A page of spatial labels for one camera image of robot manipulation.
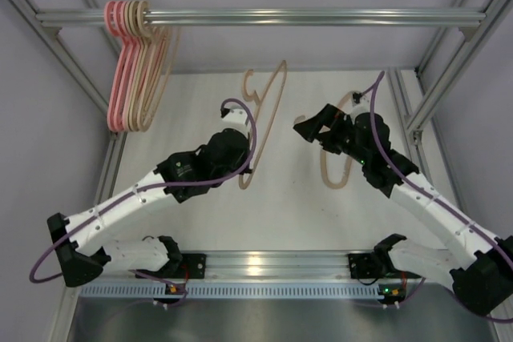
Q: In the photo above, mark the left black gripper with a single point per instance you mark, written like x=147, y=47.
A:
x=244, y=154

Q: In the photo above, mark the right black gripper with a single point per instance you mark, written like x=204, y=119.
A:
x=331, y=134

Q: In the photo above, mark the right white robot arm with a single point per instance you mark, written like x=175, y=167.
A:
x=474, y=264

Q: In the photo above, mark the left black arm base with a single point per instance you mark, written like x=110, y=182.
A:
x=192, y=264

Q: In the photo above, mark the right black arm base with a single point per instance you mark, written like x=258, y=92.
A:
x=368, y=264

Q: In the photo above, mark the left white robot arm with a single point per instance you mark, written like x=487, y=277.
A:
x=86, y=245

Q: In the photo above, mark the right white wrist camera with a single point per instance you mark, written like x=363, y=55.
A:
x=360, y=103

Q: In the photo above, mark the front aluminium rail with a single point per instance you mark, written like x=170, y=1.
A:
x=259, y=265

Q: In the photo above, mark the grey slotted cable duct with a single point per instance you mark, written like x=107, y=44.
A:
x=203, y=290

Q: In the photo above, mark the aluminium hanging rail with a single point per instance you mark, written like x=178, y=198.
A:
x=407, y=17

